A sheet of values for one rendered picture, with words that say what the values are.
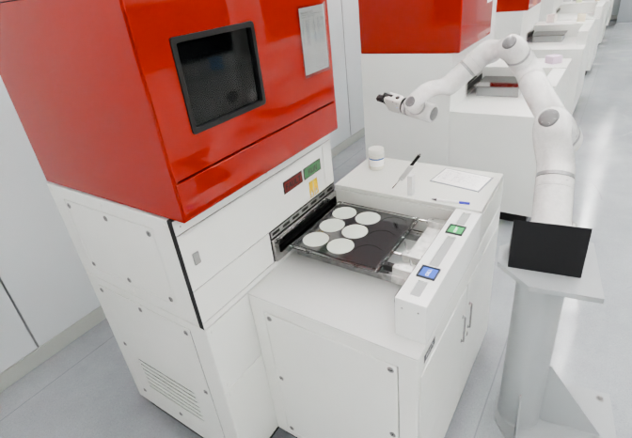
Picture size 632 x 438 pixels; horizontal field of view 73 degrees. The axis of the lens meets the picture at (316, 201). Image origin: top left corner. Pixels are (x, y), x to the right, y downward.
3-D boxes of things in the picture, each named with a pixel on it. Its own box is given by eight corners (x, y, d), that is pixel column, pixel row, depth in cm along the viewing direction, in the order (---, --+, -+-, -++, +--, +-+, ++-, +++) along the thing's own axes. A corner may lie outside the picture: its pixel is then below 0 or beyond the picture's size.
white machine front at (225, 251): (199, 328, 136) (165, 220, 117) (332, 211, 194) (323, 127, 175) (206, 331, 134) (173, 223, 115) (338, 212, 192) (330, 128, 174)
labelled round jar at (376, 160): (366, 169, 196) (365, 149, 191) (373, 164, 201) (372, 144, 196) (380, 171, 192) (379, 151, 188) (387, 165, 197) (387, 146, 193)
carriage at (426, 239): (391, 282, 141) (390, 275, 139) (430, 228, 167) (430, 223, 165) (414, 289, 136) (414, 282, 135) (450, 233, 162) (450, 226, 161)
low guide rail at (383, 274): (297, 254, 166) (296, 247, 165) (300, 251, 168) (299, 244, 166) (419, 290, 140) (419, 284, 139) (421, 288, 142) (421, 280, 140)
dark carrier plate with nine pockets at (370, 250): (292, 244, 159) (292, 243, 159) (339, 204, 184) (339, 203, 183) (375, 269, 141) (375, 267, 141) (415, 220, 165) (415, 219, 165)
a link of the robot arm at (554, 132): (579, 184, 146) (584, 122, 151) (563, 164, 134) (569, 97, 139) (541, 186, 154) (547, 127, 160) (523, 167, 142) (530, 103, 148)
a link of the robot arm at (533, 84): (544, 148, 147) (558, 165, 158) (580, 131, 141) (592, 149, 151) (496, 52, 173) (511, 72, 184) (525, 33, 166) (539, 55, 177)
